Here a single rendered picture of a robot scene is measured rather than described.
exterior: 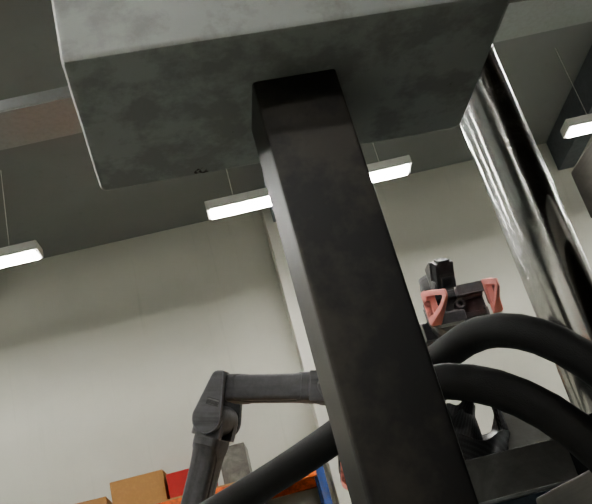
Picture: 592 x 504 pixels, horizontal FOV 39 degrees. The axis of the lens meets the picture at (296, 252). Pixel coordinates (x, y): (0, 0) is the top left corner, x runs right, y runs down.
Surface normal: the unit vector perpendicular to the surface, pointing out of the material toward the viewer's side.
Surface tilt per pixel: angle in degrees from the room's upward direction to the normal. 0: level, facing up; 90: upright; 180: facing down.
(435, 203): 90
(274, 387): 93
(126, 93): 180
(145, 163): 180
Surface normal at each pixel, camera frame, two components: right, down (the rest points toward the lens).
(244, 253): -0.02, -0.42
